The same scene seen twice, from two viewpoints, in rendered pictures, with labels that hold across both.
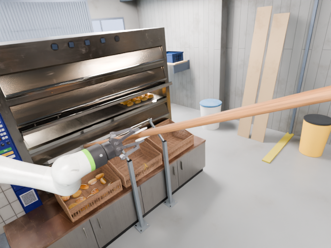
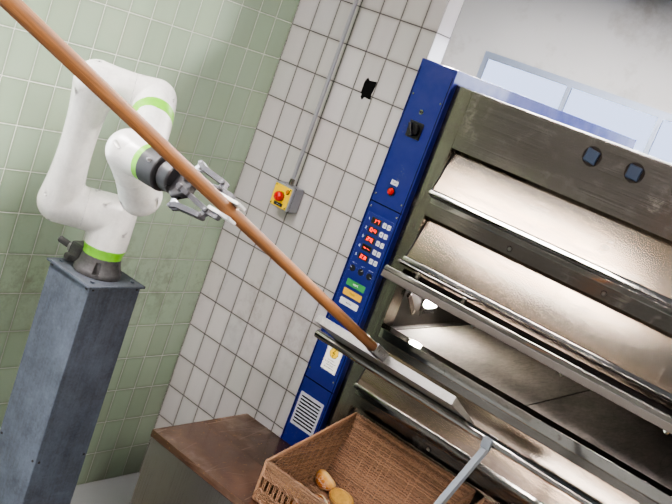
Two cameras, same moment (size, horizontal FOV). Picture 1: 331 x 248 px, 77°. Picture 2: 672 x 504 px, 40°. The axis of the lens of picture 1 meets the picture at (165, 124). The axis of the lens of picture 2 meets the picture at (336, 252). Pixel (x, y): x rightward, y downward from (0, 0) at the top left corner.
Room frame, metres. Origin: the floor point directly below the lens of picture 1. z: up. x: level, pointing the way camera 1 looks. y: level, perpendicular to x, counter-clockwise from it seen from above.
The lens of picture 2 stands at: (0.62, -1.86, 2.12)
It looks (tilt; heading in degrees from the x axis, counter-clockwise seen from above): 12 degrees down; 76
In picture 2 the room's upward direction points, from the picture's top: 20 degrees clockwise
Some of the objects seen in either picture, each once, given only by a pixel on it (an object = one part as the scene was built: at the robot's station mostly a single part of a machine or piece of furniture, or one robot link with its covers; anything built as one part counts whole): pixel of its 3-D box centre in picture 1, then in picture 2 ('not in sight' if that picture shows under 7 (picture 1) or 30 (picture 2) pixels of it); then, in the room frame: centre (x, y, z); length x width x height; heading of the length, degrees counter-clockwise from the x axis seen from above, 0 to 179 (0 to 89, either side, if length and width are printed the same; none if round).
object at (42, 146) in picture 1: (111, 119); (596, 456); (2.31, 0.65, 1.16); 1.80 x 0.06 x 0.04; 131
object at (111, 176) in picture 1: (85, 183); (364, 493); (1.72, 0.88, 0.72); 0.56 x 0.49 x 0.28; 132
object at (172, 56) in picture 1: (170, 56); not in sight; (5.16, -0.27, 1.41); 0.51 x 0.38 x 0.20; 42
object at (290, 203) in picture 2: not in sight; (286, 196); (1.27, 1.73, 1.46); 0.10 x 0.07 x 0.10; 131
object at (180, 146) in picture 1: (167, 138); not in sight; (2.51, -0.01, 0.72); 0.56 x 0.49 x 0.28; 132
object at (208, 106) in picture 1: (210, 114); not in sight; (4.12, -0.99, 0.28); 0.46 x 0.46 x 0.57
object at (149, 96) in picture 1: (130, 96); not in sight; (3.01, 0.48, 1.21); 0.61 x 0.48 x 0.06; 41
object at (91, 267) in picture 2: not in sight; (88, 255); (0.61, 0.98, 1.23); 0.26 x 0.15 x 0.06; 132
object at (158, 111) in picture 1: (114, 130); (576, 495); (2.30, 0.63, 1.02); 1.79 x 0.11 x 0.19; 131
